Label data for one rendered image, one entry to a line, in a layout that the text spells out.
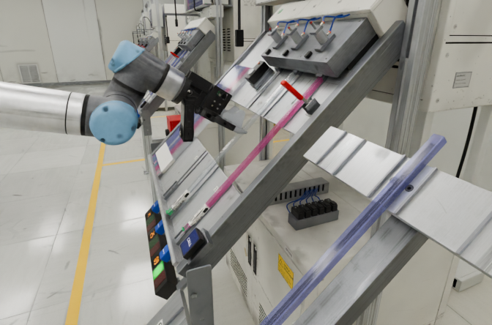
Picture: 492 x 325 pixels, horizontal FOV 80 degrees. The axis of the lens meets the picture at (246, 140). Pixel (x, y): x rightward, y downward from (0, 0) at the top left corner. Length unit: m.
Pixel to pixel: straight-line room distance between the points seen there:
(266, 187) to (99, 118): 0.34
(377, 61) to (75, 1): 8.99
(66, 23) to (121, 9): 1.42
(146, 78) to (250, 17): 1.51
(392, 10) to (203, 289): 0.70
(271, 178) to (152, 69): 0.35
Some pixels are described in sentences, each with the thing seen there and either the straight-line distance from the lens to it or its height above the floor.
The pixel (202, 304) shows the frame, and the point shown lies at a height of 0.67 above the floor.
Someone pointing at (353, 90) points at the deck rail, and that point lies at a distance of 0.68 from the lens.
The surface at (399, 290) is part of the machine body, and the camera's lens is 1.17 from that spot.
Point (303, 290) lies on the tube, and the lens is 0.37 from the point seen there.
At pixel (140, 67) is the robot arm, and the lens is 0.67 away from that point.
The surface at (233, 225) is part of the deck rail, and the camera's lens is 0.64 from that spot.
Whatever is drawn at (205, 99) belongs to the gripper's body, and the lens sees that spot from 0.71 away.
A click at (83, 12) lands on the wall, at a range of 9.37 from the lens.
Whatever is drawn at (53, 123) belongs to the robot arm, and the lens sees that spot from 0.58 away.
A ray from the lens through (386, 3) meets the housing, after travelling 0.74.
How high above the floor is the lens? 1.17
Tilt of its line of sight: 19 degrees down
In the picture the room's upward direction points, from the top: straight up
